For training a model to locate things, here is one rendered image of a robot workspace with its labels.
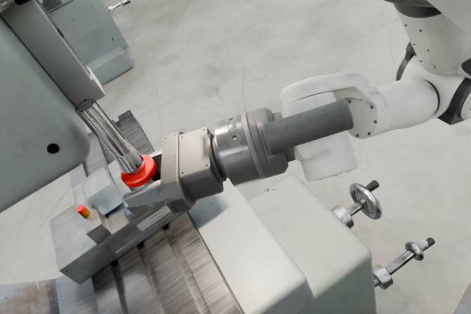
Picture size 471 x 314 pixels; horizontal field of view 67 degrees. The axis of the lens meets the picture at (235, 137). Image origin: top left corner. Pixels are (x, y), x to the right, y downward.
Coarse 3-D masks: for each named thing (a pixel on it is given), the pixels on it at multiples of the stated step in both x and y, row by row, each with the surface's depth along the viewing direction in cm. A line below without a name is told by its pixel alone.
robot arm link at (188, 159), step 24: (240, 120) 43; (168, 144) 47; (192, 144) 46; (216, 144) 44; (240, 144) 42; (168, 168) 44; (192, 168) 43; (216, 168) 43; (240, 168) 42; (168, 192) 42; (192, 192) 44; (216, 192) 44
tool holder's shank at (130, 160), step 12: (84, 108) 38; (96, 108) 38; (84, 120) 38; (96, 120) 39; (108, 120) 40; (96, 132) 40; (108, 132) 40; (120, 132) 42; (108, 144) 41; (120, 144) 42; (120, 156) 43; (132, 156) 43; (132, 168) 44
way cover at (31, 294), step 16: (0, 288) 75; (16, 288) 77; (32, 288) 78; (48, 288) 79; (64, 288) 80; (80, 288) 80; (0, 304) 72; (16, 304) 74; (32, 304) 75; (48, 304) 76; (64, 304) 77; (80, 304) 77; (96, 304) 77
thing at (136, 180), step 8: (144, 160) 46; (152, 160) 46; (144, 168) 45; (152, 168) 45; (128, 176) 45; (136, 176) 45; (144, 176) 45; (152, 176) 45; (128, 184) 45; (136, 184) 45
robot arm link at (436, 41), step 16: (400, 16) 44; (416, 32) 45; (432, 32) 43; (448, 32) 43; (464, 32) 43; (416, 48) 49; (432, 48) 46; (448, 48) 45; (464, 48) 46; (400, 64) 57; (432, 64) 50; (448, 64) 49; (464, 64) 48; (464, 112) 51
